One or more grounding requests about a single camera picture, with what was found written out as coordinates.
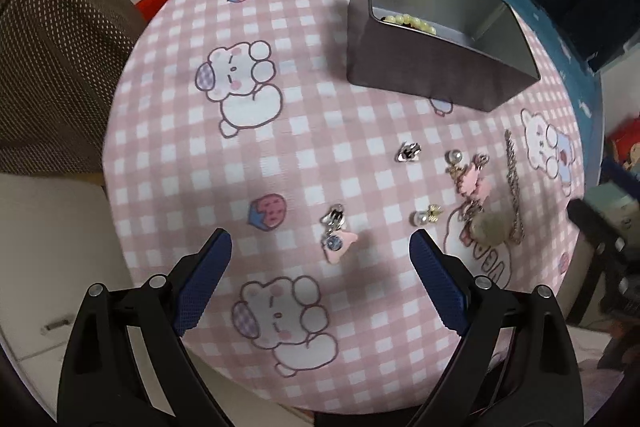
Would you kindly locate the small metal floor fitting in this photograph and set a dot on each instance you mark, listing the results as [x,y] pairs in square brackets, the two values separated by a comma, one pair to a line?
[56,325]

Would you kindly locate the grey metal tin box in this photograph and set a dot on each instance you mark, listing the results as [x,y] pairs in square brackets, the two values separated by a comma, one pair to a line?
[425,62]

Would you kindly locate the brown dotted cloth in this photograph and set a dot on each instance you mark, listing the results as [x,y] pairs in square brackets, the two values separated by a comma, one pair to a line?
[60,57]

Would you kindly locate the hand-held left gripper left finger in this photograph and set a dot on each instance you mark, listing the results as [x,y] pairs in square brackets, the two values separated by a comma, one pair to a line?
[205,282]

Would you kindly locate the pink bow charm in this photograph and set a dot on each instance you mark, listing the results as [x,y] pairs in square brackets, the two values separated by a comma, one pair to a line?
[472,184]

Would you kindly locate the pearl and gold earring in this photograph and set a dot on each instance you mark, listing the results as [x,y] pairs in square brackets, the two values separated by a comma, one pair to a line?
[427,216]

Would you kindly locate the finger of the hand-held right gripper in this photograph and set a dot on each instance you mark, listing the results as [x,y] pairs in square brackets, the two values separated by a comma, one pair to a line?
[590,222]

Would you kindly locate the red stool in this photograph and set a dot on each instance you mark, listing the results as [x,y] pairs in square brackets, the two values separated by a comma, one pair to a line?
[150,7]

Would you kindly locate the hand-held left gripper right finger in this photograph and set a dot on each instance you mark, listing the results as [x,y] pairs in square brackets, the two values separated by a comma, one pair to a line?
[440,277]

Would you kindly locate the pink checked bear tablecloth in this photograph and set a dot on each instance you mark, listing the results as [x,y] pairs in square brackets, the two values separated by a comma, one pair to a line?
[300,132]

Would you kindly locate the red bag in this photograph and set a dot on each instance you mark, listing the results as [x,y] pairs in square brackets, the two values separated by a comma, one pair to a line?
[625,142]

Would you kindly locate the beige pom-pom charm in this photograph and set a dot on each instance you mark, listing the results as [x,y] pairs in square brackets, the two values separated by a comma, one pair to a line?
[487,227]

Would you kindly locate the pink heart clip earring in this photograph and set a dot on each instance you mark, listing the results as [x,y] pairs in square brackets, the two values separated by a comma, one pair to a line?
[339,243]

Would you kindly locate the black coat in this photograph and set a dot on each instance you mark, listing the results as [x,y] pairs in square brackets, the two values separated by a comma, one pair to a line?
[590,2]

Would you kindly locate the pearl drop earring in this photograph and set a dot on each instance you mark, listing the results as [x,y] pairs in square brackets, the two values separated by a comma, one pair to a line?
[454,156]

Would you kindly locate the silver ear clip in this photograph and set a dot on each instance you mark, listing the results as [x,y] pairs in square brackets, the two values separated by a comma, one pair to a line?
[408,152]

